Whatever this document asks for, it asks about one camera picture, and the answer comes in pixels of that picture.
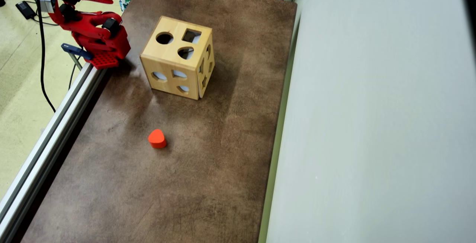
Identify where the thin black base cable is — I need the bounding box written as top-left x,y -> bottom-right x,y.
68,63 -> 77,90

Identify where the wooden shape sorter box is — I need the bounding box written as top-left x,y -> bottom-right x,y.
140,15 -> 215,100

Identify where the thick black camera cable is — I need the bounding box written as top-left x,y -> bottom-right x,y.
33,0 -> 56,113

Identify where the blue table clamp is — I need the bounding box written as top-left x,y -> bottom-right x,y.
61,43 -> 93,70

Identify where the aluminium profile rail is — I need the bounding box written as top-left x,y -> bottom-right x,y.
0,61 -> 108,243

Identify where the black power adapter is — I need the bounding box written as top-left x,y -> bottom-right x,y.
16,0 -> 37,20

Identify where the orange rounded triangle block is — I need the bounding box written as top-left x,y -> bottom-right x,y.
148,129 -> 167,149

